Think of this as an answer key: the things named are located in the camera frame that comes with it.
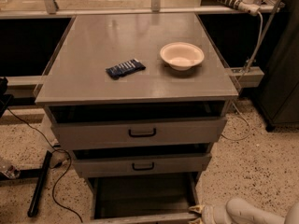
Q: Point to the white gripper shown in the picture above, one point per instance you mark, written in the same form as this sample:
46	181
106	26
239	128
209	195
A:
213	213

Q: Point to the grey bottom drawer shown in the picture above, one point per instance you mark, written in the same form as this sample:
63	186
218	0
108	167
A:
144	199

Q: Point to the grey drawer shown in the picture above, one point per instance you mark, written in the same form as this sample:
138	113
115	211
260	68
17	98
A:
141	160
137	125
144	199

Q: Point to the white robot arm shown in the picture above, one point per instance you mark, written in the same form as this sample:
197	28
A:
239	211

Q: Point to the grey drawer cabinet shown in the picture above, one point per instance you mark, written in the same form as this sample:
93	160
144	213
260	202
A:
97	42

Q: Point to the grey middle drawer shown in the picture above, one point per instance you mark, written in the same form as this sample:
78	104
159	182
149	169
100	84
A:
141	160

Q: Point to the grey top drawer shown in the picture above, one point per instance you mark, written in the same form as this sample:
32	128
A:
137	125

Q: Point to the dark grey side cabinet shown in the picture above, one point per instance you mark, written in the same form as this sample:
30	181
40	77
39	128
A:
277	97

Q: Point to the white paper bowl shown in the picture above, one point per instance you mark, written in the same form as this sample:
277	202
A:
182	56

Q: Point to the black metal floor bar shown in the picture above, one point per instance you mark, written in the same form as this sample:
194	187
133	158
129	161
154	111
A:
41	180

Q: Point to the white power strip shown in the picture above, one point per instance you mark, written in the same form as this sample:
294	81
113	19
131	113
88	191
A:
247	6

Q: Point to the black device at left edge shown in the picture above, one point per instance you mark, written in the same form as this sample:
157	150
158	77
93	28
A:
5	99

